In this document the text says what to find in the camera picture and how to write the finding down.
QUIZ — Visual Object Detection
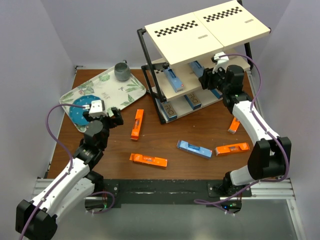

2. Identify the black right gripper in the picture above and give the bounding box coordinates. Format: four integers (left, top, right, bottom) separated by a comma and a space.
198, 64, 229, 94

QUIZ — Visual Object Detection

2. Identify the silver toothpaste box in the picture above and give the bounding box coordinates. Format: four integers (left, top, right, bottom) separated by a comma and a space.
211, 89, 223, 99
156, 99, 178, 123
184, 92, 202, 110

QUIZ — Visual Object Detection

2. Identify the orange toothpaste box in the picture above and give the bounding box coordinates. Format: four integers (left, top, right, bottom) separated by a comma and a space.
130, 109, 144, 141
129, 153, 168, 168
214, 142, 250, 156
227, 117, 241, 134

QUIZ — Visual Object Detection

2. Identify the blue toothpaste box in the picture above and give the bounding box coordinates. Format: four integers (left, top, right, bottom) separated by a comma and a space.
177, 140, 213, 159
188, 60, 204, 78
163, 67, 184, 93

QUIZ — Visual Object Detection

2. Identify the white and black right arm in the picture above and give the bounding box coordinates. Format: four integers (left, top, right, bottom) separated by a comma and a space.
198, 65, 292, 197

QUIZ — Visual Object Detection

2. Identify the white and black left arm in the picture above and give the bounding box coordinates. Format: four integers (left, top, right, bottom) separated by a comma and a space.
15, 100, 124, 240

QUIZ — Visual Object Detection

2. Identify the three-tier cream shelf rack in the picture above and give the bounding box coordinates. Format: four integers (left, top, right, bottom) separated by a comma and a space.
136, 0, 272, 125

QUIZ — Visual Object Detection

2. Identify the leaf-patterned white tray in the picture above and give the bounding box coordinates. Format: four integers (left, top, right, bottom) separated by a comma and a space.
59, 65, 147, 133

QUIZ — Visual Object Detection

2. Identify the teal dotted plate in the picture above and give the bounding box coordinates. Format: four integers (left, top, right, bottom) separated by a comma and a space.
69, 94, 95, 126

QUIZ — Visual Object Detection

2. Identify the grey ceramic cup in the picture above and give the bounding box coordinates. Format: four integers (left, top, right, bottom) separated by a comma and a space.
114, 60, 131, 82

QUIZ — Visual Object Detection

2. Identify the orange toothpaste box bottom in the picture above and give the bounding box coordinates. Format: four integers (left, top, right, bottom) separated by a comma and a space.
129, 153, 168, 168

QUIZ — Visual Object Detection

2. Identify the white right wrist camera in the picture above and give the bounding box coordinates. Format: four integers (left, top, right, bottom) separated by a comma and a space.
211, 51, 229, 74

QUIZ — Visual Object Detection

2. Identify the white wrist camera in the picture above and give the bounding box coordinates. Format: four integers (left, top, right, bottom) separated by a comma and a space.
211, 51, 229, 74
83, 100, 108, 118

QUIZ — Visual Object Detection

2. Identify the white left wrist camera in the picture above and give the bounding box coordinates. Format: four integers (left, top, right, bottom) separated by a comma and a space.
83, 100, 108, 118

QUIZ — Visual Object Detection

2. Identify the aluminium frame rail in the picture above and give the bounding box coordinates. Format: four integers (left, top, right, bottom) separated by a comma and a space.
31, 178, 296, 200

